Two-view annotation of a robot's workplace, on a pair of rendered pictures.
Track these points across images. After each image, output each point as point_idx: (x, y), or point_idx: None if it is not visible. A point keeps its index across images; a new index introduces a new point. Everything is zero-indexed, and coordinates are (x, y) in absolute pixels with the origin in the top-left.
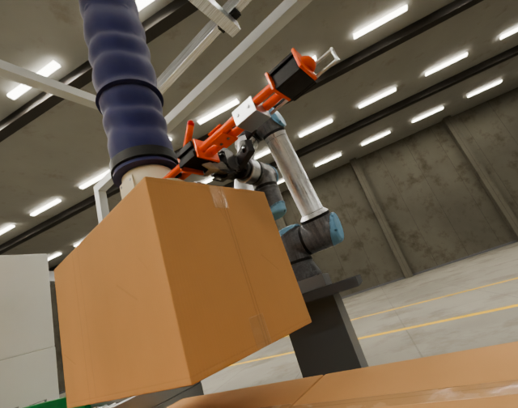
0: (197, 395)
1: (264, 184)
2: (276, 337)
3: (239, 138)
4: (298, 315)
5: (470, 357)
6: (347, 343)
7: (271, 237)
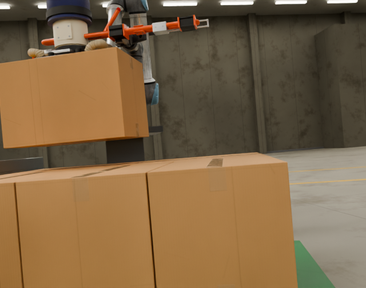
0: None
1: (136, 55)
2: (140, 135)
3: (112, 6)
4: (146, 131)
5: (209, 156)
6: None
7: (142, 90)
